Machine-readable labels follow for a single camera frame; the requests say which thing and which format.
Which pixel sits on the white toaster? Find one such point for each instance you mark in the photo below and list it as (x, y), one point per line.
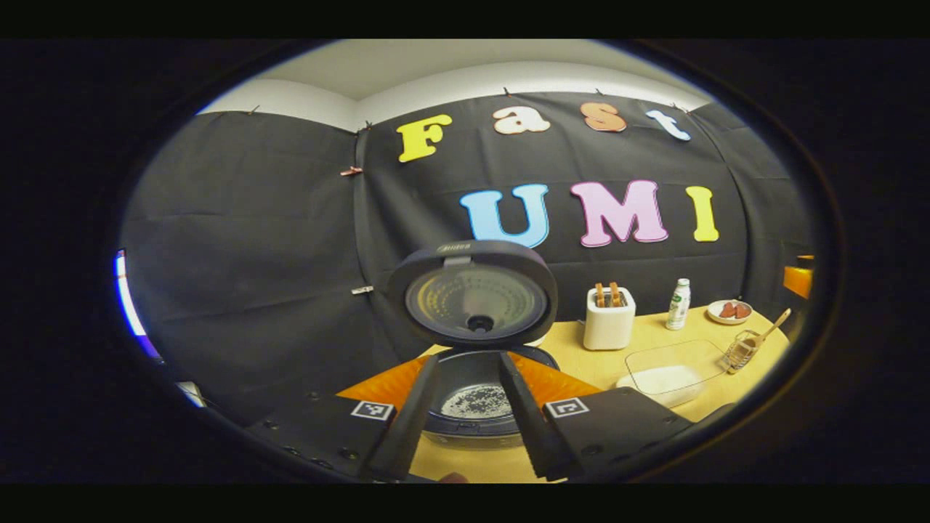
(609, 327)

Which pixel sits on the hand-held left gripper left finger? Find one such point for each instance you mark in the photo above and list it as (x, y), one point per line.
(414, 421)

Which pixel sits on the dark grey rice cooker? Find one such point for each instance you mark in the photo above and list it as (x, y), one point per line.
(472, 298)

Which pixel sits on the white milk bottle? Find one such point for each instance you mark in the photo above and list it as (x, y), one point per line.
(678, 309)

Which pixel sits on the wooden spoon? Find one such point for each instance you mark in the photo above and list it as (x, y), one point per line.
(774, 323)

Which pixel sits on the clear glass dish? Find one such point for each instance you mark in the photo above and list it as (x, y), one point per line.
(697, 356)

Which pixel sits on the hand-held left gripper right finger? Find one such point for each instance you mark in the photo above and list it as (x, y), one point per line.
(527, 421)

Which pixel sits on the white round plate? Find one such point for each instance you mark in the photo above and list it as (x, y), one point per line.
(713, 314)

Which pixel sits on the white rice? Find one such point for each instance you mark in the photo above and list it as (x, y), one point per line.
(657, 381)

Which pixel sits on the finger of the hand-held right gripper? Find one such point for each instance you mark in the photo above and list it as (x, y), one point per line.
(798, 282)

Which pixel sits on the red meat piece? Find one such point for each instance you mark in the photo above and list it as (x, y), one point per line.
(728, 310)
(742, 311)

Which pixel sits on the black backdrop cloth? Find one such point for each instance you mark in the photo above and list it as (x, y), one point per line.
(254, 254)

